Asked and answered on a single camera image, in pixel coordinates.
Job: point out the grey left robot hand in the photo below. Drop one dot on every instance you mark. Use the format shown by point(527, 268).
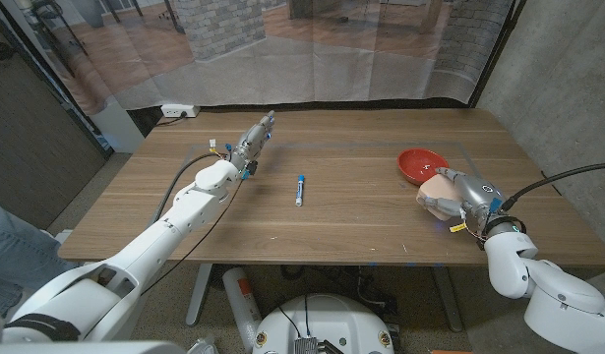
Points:
point(250, 145)

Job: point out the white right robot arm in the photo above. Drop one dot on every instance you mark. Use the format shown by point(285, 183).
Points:
point(553, 295)

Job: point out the person's leg in jeans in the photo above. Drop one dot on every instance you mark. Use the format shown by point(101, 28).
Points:
point(17, 253)

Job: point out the pink jewelry box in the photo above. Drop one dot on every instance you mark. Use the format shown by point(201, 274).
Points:
point(437, 189)

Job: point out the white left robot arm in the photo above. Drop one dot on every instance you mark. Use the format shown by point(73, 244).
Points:
point(154, 251)

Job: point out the white cylinder with orange label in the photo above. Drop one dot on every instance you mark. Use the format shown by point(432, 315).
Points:
point(240, 305)

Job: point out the blue and white marker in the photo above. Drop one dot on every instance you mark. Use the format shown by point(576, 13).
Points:
point(299, 192)

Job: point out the white cabinet block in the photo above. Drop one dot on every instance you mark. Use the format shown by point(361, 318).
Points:
point(117, 128)

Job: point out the perforated partition panel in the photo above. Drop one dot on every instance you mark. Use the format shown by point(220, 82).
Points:
point(31, 147)

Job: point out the red bowl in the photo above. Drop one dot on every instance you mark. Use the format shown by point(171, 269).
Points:
point(415, 164)

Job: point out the white power strip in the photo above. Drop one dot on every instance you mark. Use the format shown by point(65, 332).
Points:
point(179, 110)

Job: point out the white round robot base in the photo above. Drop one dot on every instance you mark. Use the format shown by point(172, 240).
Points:
point(326, 319)

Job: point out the white table leg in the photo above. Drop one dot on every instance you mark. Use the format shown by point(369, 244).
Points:
point(199, 295)
point(447, 300)

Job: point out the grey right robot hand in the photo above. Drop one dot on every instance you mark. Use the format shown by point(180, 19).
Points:
point(479, 196)

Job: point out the printed room backdrop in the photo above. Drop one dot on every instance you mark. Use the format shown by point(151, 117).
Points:
point(307, 59)

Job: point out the black backdrop frame pole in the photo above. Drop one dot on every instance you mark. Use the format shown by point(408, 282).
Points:
point(499, 49)
point(51, 74)

